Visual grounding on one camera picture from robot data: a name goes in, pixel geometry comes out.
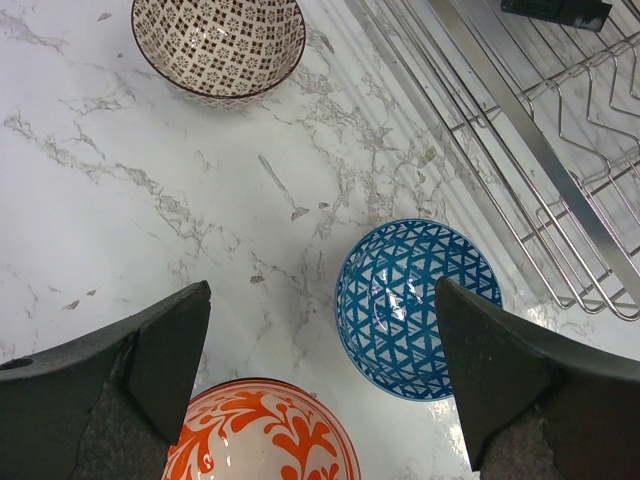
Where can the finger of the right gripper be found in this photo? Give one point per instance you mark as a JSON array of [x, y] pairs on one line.
[[580, 14]]

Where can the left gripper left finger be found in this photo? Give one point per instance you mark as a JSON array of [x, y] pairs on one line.
[[109, 404]]

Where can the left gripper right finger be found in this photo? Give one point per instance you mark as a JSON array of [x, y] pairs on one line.
[[534, 404]]

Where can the metal wire dish rack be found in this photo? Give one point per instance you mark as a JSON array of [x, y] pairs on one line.
[[543, 121]]

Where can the blue triangle pattern bowl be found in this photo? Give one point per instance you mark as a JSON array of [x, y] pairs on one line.
[[385, 303]]

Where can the orange floral bowl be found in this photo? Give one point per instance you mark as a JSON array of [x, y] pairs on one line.
[[260, 428]]

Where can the brown square pattern bowl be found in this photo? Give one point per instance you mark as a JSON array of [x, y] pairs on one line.
[[221, 54]]

